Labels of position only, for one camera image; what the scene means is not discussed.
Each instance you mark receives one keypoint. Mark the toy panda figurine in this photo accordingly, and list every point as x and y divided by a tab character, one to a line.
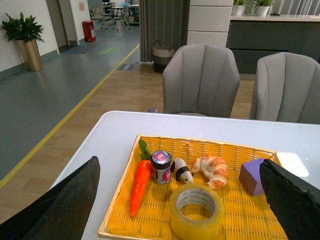
182	172

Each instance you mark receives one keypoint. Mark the yellow woven tray basket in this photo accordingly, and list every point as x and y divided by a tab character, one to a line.
246	217

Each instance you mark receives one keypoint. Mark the grey chair left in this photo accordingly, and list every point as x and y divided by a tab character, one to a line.
201	79

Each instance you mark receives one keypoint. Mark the woven laundry basket with handles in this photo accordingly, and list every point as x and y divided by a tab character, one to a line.
162	54

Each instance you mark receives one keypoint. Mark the grey chair right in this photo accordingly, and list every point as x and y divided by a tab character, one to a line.
286	89

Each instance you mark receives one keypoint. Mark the grey chair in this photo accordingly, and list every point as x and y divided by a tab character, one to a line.
201	79
286	89

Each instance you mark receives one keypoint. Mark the white potted plant right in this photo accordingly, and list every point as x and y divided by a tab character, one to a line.
262	7

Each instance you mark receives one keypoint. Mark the yellow packing tape roll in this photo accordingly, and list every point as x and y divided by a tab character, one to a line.
196	212

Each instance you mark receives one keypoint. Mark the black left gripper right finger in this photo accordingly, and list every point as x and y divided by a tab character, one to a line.
294	202

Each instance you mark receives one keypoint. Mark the white potted plant left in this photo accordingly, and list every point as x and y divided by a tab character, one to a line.
238	7

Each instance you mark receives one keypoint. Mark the orange toy carrot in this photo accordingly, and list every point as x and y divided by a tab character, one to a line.
142	176

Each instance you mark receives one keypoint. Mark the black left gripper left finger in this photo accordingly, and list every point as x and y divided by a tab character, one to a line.
62	212

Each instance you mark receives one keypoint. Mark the small jar with pink lid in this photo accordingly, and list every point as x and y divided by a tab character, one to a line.
161	162

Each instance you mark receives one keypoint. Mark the potted plant in gold vase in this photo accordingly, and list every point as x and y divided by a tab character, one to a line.
26	32

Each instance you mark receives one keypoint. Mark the purple wooden block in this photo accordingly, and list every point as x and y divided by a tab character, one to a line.
250	177

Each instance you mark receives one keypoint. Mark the dark grey counter cabinet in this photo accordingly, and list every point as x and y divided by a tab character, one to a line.
253	39

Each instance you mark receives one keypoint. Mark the grey curtain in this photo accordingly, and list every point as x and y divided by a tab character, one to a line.
163	20

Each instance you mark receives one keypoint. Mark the toy croissant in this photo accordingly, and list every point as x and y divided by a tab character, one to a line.
214	168

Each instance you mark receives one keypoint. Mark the white potted plant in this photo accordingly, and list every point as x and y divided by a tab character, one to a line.
238	7
262	7

